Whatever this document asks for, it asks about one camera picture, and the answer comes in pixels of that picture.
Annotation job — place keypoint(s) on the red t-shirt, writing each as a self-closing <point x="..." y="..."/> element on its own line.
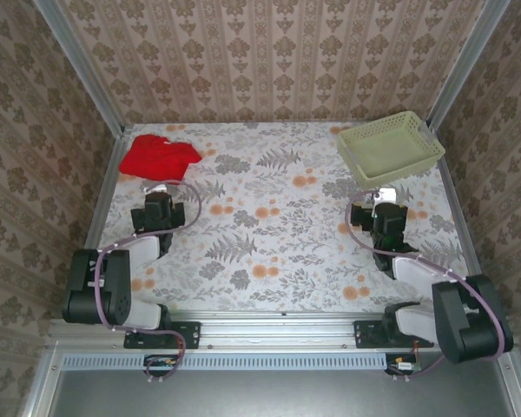
<point x="156" y="158"/>

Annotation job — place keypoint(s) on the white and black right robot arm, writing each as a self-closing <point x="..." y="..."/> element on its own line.
<point x="412" y="269"/>

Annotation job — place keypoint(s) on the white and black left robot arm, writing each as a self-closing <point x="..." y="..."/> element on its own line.
<point x="143" y="247"/>

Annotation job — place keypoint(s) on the pale green perforated plastic basket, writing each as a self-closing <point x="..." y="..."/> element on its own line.
<point x="386" y="152"/>

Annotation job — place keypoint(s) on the floral printed tablecloth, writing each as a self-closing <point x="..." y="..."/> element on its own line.
<point x="278" y="217"/>

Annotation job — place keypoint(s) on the small circuit board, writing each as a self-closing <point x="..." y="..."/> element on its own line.
<point x="160" y="361"/>
<point x="401" y="367"/>

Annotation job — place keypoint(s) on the aluminium mounting beam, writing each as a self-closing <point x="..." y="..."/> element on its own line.
<point x="278" y="330"/>

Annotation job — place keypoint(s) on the grey metal sheet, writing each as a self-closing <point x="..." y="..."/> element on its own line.
<point x="286" y="395"/>

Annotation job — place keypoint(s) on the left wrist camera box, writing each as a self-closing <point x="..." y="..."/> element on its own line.
<point x="154" y="189"/>

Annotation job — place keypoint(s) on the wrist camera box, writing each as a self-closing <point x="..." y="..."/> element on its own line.
<point x="154" y="189"/>
<point x="384" y="194"/>

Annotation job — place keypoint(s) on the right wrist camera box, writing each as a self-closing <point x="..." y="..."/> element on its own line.
<point x="384" y="194"/>

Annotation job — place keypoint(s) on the aluminium table side rail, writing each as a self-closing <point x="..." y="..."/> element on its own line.
<point x="447" y="174"/>
<point x="108" y="182"/>

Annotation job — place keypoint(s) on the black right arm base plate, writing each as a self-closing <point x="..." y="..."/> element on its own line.
<point x="367" y="334"/>

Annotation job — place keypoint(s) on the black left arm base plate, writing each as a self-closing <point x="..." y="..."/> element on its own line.
<point x="189" y="332"/>

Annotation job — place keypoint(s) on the aluminium frame post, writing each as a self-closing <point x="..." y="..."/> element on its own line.
<point x="464" y="65"/>
<point x="81" y="65"/>

